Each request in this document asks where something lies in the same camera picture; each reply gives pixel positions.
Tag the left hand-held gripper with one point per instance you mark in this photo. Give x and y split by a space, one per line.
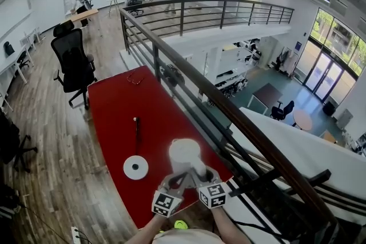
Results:
166 202

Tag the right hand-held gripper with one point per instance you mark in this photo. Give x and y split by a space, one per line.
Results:
214 195

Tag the white electric kettle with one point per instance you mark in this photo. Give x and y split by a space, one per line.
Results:
183 151

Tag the white round kettle base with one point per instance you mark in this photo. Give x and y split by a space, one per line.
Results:
135 167

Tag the person's right forearm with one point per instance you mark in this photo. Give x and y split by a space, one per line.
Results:
228 227

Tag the person's left forearm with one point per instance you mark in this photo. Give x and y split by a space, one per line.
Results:
145 230

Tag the person's neon yellow shoe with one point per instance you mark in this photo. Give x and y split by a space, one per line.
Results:
180 224

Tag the person's beige shirt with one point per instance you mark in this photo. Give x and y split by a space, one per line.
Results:
186 237

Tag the dark metal railing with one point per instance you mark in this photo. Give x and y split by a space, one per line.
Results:
217 100

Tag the red table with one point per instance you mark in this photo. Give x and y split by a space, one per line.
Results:
120 111

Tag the dark brown square table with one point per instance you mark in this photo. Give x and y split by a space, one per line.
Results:
267 94

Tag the red-framed eyeglasses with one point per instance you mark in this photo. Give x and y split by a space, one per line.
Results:
134 78

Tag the round wooden table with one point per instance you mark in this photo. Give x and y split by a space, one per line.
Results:
302 120

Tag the white power strip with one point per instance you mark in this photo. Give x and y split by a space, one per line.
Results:
76 235

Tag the black waste bin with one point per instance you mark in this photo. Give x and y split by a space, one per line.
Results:
328 108

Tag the grey floor cabinet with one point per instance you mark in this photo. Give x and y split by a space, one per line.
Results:
345 119

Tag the glass entrance doors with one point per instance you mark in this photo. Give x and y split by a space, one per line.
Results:
326 74

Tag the black mesh office chair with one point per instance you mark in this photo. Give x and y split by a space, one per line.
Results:
73 57

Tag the black swivel chair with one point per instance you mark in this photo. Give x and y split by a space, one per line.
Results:
11 140

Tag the grey-backed office chair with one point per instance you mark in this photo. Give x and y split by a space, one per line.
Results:
132 1

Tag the white high stool table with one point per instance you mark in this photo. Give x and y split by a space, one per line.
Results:
113 4

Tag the wooden desk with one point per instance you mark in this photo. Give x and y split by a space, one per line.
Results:
83 15

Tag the white desk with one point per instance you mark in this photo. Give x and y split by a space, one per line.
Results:
11 61

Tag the black bag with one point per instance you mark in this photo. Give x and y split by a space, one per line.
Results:
9 48

